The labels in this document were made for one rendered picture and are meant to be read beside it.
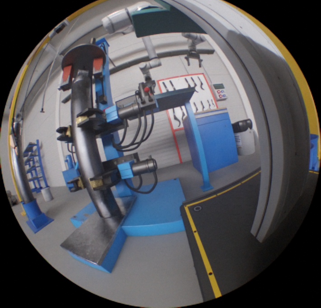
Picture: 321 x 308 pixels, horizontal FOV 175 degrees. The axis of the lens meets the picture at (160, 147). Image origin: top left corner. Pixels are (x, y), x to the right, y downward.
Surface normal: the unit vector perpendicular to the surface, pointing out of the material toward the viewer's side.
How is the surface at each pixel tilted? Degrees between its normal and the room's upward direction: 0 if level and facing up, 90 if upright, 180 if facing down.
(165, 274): 0
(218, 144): 90
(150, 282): 0
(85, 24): 174
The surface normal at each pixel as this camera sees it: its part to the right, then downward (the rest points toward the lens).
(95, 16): 0.26, 0.96
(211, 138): -0.05, 0.05
